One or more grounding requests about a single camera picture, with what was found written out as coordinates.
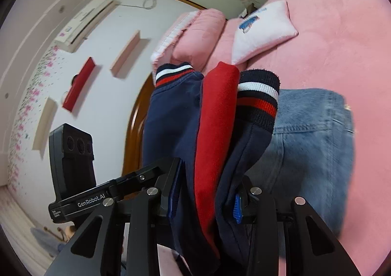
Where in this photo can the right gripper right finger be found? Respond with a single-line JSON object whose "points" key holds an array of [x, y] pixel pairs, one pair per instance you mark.
{"points": [[255, 211]]}

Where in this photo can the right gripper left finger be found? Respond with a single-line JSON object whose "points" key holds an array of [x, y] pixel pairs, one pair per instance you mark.
{"points": [[148, 214]]}

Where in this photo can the navy red varsity jacket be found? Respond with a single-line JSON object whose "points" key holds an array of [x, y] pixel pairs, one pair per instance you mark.
{"points": [[219, 124]]}

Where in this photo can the brown wooden headboard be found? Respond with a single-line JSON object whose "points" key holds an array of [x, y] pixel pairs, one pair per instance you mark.
{"points": [[132, 160]]}

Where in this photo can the folded blue denim jeans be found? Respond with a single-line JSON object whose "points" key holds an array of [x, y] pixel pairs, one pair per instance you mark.
{"points": [[311, 153]]}

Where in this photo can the small white pink pillow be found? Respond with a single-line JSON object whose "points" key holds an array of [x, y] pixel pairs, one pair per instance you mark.
{"points": [[262, 30]]}

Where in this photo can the pink plush bed blanket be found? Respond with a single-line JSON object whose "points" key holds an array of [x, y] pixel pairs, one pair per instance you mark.
{"points": [[344, 46]]}

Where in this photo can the beige wall shelf lower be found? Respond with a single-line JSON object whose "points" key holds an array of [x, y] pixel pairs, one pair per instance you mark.
{"points": [[45, 121]]}

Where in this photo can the beige wall shelf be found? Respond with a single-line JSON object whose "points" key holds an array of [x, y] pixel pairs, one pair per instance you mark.
{"points": [[45, 121], [125, 53]]}

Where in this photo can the red wall shelf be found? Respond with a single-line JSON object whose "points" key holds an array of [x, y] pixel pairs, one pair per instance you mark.
{"points": [[78, 84]]}

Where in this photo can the beige wall shelf upper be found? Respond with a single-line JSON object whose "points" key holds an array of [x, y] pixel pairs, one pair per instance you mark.
{"points": [[125, 53]]}

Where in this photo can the white wall air conditioner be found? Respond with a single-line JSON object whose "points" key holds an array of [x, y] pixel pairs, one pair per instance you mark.
{"points": [[74, 32]]}

